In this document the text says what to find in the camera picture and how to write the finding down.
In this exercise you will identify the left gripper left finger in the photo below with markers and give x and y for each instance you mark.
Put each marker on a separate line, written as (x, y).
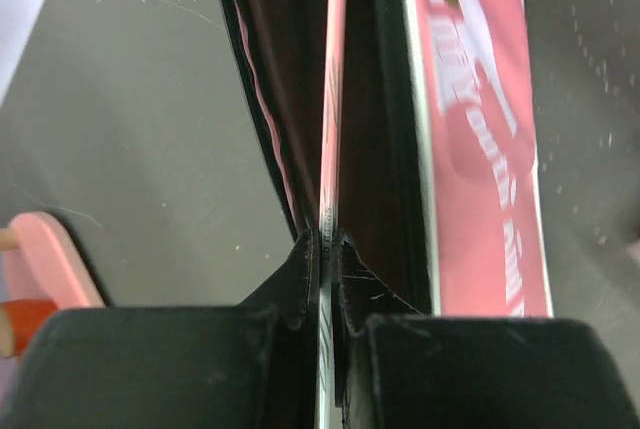
(252, 365)

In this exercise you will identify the pink badminton racket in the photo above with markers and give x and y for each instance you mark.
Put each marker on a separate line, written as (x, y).
(329, 202)

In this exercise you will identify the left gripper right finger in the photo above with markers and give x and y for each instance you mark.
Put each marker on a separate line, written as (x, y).
(398, 368)

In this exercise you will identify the pink SPORT racket bag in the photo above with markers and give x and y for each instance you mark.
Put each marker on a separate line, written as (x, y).
(438, 190)

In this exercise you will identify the pink three-tier wooden shelf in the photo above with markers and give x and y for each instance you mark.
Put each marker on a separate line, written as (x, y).
(43, 274)

